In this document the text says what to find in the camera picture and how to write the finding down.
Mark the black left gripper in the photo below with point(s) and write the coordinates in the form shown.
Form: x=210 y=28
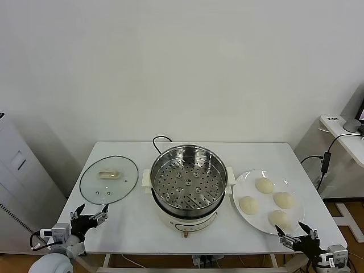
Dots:
x=81 y=226

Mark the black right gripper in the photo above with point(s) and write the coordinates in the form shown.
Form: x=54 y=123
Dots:
x=307 y=246

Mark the white steamed baozi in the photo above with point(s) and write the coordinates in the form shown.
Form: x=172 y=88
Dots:
x=280 y=219
x=248 y=205
x=283 y=199
x=264 y=186

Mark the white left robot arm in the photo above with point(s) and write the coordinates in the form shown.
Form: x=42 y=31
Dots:
x=54 y=261

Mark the stainless steel steamer basket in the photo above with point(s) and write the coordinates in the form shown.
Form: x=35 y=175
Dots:
x=162 y=165

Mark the white round plate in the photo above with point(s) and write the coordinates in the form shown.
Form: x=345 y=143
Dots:
x=266 y=203

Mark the white floor cabinet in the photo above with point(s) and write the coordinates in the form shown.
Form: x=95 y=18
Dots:
x=17 y=182

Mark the white power strip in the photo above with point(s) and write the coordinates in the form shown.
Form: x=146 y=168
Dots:
x=203 y=260

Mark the cream electric cooker base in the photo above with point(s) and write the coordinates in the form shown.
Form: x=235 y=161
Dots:
x=196 y=224

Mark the white side desk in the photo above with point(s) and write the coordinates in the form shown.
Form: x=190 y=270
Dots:
x=338 y=128

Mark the grey round desk object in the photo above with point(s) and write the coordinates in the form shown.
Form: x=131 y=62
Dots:
x=351 y=125

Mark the dark laptop screen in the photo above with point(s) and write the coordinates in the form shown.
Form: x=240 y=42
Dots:
x=361 y=113

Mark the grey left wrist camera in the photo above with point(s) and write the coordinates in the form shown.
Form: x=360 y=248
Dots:
x=59 y=231

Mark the white table frame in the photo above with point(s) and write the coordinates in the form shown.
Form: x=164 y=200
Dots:
x=159 y=269

